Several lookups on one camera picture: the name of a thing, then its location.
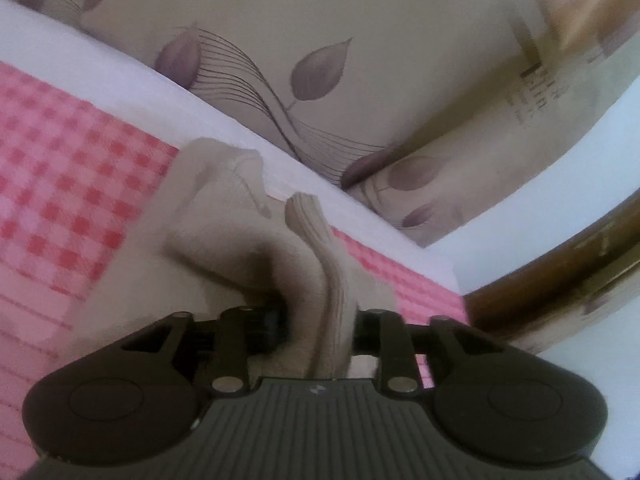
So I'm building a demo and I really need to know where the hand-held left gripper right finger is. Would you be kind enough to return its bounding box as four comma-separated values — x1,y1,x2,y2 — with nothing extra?
350,307,477,394

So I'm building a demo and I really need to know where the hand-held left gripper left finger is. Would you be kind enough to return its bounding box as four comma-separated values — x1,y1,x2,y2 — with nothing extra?
120,305,292,396

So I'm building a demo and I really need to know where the beige knit sweater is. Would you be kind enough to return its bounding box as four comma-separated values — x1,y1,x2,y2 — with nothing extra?
65,137,402,379

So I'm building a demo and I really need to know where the brown wooden door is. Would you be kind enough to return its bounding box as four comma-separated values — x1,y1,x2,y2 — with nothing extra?
462,204,640,356

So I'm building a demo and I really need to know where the pink checked bed sheet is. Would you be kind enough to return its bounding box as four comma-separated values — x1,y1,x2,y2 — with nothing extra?
0,0,470,467

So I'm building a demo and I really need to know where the beige leaf print curtain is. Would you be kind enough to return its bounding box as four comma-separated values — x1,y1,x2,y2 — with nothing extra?
0,0,640,250

